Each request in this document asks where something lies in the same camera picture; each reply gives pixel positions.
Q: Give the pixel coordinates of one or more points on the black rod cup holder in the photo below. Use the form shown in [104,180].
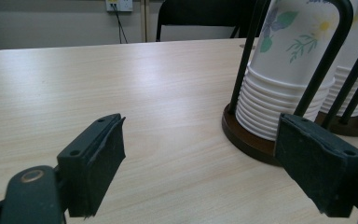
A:
[245,140]
[357,127]

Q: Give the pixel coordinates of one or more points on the beige wall trim strip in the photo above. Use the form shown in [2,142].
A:
[145,21]

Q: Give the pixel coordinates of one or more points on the white wall socket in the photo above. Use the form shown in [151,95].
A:
[124,5]

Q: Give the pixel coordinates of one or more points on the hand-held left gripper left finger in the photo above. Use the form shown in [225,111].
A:
[87,168]

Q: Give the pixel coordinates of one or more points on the black chair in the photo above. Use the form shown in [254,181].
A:
[199,12]

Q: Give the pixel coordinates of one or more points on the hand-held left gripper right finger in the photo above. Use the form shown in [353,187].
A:
[320,161]

